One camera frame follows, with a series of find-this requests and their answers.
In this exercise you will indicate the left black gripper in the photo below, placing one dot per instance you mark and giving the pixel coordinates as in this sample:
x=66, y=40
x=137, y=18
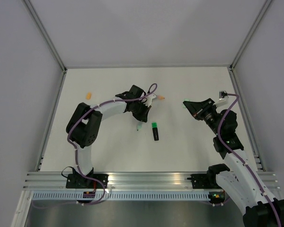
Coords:
x=144, y=116

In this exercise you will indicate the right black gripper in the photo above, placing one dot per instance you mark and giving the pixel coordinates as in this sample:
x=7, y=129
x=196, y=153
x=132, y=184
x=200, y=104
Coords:
x=198, y=109

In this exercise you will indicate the light green pen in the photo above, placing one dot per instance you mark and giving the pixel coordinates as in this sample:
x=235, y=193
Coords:
x=139, y=126

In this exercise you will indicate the bright green pen cap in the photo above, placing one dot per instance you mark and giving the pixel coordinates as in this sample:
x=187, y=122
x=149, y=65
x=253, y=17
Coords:
x=154, y=125

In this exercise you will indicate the dark green marker pen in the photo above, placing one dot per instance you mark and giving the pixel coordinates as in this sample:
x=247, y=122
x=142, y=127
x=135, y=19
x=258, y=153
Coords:
x=155, y=134

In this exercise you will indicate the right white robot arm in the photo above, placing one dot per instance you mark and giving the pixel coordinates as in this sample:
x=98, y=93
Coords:
x=258, y=205

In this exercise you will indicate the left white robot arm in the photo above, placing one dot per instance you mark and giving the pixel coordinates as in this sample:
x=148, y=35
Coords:
x=83, y=127

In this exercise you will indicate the orange pen cap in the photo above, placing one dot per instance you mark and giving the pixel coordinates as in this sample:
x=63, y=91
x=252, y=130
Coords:
x=88, y=96

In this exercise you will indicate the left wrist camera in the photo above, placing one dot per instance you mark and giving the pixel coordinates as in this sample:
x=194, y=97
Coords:
x=147, y=101

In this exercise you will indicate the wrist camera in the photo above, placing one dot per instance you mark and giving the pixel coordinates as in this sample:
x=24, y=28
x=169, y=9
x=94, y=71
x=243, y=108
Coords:
x=223, y=99
x=147, y=101

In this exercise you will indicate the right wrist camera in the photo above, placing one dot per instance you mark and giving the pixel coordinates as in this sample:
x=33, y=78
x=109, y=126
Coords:
x=223, y=99

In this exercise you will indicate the right aluminium frame post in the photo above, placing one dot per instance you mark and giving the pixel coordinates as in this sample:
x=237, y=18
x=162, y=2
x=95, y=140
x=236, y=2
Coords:
x=261, y=14

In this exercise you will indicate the aluminium frame post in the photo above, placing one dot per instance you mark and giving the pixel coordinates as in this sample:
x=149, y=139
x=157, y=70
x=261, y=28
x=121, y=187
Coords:
x=261, y=14
x=41, y=28

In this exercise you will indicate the slotted cable duct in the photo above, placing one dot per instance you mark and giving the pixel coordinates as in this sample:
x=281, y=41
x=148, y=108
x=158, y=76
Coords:
x=121, y=196

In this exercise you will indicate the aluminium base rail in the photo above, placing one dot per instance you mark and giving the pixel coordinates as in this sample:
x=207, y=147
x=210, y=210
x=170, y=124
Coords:
x=117, y=181

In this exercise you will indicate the left aluminium frame post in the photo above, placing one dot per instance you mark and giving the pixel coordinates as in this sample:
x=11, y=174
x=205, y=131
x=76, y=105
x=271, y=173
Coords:
x=41, y=28

